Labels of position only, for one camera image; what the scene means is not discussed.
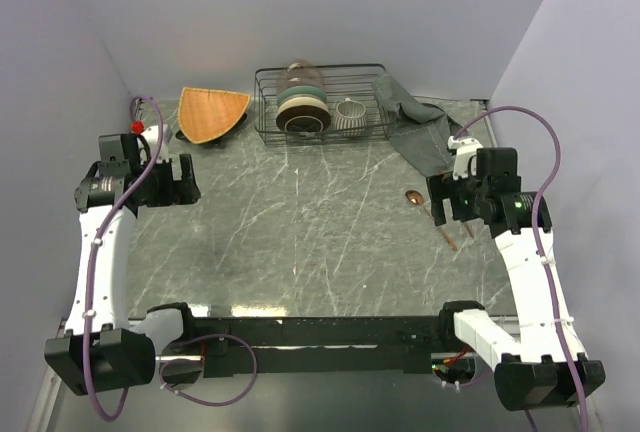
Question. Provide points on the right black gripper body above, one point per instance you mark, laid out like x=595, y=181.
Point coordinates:
x=464, y=196

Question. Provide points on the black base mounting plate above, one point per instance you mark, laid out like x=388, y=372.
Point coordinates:
x=233, y=345

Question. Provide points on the striped grey ceramic cup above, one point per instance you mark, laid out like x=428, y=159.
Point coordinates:
x=350, y=118

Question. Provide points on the green plate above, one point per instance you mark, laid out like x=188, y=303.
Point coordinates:
x=307, y=90

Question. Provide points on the brown dark bowl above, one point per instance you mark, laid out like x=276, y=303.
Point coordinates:
x=303, y=118

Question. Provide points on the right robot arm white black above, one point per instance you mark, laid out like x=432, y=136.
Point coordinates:
x=546, y=365

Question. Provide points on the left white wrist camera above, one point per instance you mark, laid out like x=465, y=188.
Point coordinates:
x=148, y=140

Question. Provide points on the grey cloth napkin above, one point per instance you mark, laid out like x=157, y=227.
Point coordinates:
x=418, y=132

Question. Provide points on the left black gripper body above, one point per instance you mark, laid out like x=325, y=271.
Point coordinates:
x=159, y=187

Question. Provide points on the copper spoon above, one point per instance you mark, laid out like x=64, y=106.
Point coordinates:
x=417, y=198

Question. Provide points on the black wire dish rack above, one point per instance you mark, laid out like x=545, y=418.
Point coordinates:
x=341, y=81

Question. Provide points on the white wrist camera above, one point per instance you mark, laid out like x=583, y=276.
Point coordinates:
x=465, y=156
x=148, y=140

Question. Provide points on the copper fork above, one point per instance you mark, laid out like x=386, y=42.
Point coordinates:
x=468, y=229

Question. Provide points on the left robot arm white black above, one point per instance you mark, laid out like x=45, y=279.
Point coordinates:
x=99, y=348

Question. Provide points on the woven orange wicker tray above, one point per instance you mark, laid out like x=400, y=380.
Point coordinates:
x=205, y=114

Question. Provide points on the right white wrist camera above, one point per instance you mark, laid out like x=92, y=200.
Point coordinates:
x=465, y=156

